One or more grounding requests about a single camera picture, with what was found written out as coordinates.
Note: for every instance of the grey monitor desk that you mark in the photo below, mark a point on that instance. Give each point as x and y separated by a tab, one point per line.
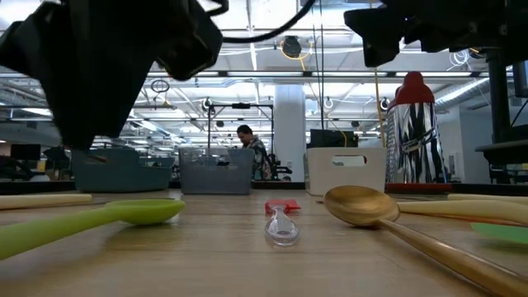
503	150

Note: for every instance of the black background monitor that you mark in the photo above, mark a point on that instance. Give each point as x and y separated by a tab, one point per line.
332	138

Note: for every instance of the white plastic bin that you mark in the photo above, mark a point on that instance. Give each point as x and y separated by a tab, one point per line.
321	177

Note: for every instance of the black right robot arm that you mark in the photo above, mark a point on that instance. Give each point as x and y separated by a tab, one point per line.
503	24

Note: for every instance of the red and grey container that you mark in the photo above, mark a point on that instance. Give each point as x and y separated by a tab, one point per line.
412	136

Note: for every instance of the black aluminium table frame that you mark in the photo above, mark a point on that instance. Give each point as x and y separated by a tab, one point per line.
280	185

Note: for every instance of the black camera rig frame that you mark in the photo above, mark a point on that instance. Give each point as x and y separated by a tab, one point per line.
241	106

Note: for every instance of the person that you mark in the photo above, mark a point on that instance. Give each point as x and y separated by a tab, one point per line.
251	144

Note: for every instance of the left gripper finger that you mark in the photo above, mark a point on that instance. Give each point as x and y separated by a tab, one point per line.
111	99
70	103

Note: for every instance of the black monitor stand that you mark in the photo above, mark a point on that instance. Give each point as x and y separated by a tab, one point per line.
500	103

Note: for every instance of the lime green silicone spoon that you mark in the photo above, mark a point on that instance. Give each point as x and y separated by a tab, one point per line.
144	212

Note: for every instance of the gold metal spoon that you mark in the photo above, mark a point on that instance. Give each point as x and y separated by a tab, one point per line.
359	206

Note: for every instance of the teal plastic bin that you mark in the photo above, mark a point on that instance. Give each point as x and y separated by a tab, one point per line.
123	177

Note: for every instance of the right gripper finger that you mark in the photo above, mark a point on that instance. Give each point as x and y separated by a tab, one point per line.
375	33

